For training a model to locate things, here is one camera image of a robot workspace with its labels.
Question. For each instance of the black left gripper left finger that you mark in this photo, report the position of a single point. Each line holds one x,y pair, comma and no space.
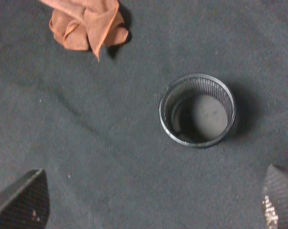
25,204

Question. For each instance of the rust orange crumpled cloth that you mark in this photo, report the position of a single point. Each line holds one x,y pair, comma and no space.
81,25

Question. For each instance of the black tablecloth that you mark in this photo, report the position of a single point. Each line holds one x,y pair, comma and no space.
93,124

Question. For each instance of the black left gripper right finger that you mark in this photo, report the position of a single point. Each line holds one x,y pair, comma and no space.
275,197

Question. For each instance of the black mesh pen cup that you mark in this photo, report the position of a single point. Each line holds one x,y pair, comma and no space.
198,110

